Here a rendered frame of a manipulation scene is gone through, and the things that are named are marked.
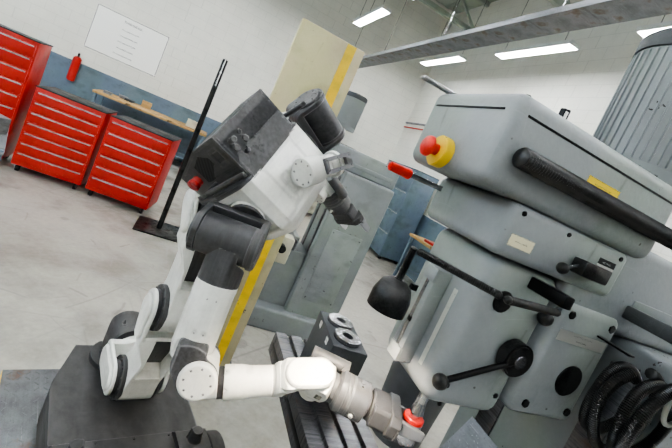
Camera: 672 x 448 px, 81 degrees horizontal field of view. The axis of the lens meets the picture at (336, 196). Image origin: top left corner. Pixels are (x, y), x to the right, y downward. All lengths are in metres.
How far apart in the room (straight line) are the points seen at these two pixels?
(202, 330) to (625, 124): 0.99
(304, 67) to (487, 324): 1.91
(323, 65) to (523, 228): 1.89
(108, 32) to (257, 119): 9.02
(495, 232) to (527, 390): 0.36
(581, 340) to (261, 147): 0.80
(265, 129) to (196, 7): 8.91
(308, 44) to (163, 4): 7.56
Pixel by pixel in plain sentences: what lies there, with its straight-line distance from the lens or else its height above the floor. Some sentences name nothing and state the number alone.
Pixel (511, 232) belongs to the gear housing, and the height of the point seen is 1.68.
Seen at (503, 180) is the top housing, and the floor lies 1.75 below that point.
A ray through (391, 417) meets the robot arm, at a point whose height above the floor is 1.21.
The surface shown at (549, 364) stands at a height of 1.46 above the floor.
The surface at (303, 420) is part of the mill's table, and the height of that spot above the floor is 0.97.
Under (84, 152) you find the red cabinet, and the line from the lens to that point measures 5.47.
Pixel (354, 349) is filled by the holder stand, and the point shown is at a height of 1.15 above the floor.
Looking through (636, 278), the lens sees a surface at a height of 1.69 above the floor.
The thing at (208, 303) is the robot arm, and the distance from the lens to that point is 0.86.
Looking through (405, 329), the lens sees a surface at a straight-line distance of 0.87.
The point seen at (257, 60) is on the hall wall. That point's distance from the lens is 9.74.
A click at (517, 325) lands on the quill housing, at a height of 1.51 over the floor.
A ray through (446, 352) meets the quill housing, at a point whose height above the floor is 1.42.
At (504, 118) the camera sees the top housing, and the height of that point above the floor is 1.84.
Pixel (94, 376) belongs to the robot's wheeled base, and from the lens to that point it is 1.82.
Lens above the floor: 1.68
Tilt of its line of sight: 6 degrees down
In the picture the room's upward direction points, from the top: 24 degrees clockwise
